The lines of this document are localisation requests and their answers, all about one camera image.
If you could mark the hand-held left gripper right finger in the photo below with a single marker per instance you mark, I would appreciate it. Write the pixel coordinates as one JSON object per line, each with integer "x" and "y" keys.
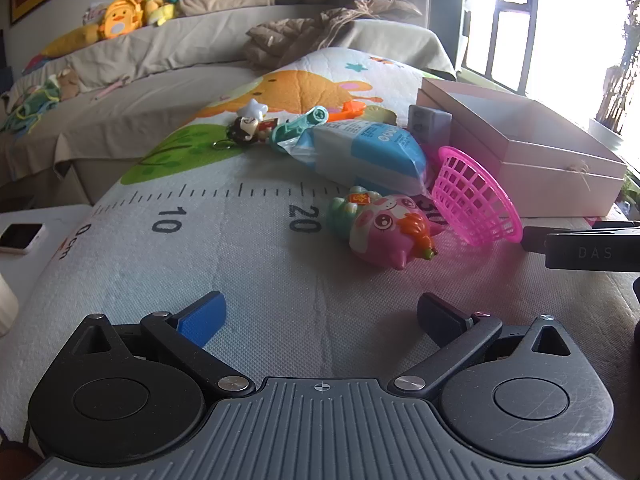
{"x": 440, "y": 317}

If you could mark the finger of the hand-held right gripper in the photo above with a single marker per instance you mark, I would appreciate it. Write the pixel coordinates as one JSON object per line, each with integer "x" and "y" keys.
{"x": 590, "y": 252}

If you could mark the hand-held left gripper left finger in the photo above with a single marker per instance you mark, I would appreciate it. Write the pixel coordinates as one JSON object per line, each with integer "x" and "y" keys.
{"x": 202, "y": 317}

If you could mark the pink cardboard box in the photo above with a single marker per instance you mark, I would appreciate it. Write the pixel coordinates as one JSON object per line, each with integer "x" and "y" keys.
{"x": 550, "y": 180}

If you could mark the pink pig squishy toy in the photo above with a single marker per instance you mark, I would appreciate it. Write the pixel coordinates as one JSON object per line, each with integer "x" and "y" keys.
{"x": 385, "y": 230}

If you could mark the pink plastic basket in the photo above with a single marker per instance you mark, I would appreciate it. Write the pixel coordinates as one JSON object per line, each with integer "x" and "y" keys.
{"x": 470, "y": 200}

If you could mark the blue white tissue pack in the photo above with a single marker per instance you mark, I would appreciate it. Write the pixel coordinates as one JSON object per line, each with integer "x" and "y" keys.
{"x": 360, "y": 155}

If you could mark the small grey box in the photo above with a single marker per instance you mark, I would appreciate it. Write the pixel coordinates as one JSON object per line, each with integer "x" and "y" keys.
{"x": 430, "y": 125}

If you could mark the orange toy shovel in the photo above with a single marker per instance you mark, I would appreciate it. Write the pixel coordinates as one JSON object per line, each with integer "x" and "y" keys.
{"x": 350, "y": 110}

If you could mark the printed play mat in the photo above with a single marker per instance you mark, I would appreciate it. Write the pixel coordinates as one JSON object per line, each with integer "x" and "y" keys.
{"x": 250, "y": 270}

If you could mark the potted flowering plant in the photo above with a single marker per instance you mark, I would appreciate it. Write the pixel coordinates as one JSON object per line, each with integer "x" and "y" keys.
{"x": 631, "y": 190}

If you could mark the plant in white pot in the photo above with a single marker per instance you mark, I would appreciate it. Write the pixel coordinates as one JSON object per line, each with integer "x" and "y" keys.
{"x": 605, "y": 132}

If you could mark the cream rounded object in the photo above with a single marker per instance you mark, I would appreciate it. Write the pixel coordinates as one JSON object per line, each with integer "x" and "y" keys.
{"x": 7, "y": 305}

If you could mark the white phone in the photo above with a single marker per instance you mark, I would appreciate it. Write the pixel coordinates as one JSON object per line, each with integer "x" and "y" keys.
{"x": 20, "y": 237}

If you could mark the white star toy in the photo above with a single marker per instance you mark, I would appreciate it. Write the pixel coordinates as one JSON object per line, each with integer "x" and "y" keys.
{"x": 251, "y": 109}

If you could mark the beige covered sofa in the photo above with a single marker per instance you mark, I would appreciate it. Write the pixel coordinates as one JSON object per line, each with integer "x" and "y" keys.
{"x": 150, "y": 90}

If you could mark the pink stick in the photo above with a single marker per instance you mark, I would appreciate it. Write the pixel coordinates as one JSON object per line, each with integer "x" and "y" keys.
{"x": 112, "y": 87}

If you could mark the small brown bear plush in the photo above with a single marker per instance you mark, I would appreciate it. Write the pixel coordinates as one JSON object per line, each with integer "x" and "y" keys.
{"x": 67, "y": 85}

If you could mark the green looped toy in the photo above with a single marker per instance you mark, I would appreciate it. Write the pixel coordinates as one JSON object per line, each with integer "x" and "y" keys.
{"x": 27, "y": 105}

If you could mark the crumpled beige blanket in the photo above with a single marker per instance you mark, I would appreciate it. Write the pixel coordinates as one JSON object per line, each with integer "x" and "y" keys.
{"x": 300, "y": 35}

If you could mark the long yellow plush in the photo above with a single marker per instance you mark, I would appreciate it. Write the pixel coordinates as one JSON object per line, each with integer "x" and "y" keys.
{"x": 70, "y": 40}

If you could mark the yellow green duck plush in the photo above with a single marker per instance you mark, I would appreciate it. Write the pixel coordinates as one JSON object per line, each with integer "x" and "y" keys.
{"x": 160, "y": 10}

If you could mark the orange duck plush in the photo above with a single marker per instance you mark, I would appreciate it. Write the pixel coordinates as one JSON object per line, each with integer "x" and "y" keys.
{"x": 120, "y": 17}

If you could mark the small pink white plush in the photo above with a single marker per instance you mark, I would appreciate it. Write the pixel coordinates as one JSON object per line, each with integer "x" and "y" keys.
{"x": 95, "y": 12}

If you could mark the black window frame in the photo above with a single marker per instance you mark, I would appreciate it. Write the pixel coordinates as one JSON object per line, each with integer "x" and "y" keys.
{"x": 462, "y": 20}

